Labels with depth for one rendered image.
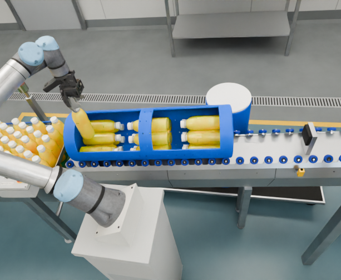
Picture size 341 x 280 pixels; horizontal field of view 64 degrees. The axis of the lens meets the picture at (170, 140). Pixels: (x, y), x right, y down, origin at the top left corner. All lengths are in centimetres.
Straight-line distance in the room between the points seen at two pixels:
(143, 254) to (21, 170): 55
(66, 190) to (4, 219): 205
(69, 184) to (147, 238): 37
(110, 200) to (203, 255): 137
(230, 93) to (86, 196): 113
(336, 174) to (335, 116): 163
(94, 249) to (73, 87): 68
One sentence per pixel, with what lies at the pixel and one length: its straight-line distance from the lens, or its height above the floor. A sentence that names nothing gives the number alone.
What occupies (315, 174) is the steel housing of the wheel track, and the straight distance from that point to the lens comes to 170.
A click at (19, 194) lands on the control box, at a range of 166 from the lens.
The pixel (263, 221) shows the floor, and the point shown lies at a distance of 245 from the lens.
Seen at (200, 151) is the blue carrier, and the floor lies 110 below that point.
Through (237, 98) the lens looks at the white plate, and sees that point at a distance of 177.
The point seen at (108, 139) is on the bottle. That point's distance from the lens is 158.
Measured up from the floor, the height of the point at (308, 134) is 108.
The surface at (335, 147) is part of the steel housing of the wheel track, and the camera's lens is 177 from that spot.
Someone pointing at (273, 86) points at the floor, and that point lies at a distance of 351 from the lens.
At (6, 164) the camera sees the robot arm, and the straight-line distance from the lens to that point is 115.
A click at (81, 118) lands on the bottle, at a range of 142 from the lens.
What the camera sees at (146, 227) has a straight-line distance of 118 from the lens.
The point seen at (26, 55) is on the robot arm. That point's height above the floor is 177.
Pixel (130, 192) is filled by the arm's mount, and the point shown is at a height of 130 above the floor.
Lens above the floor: 222
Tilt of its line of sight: 50 degrees down
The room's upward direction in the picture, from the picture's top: 11 degrees counter-clockwise
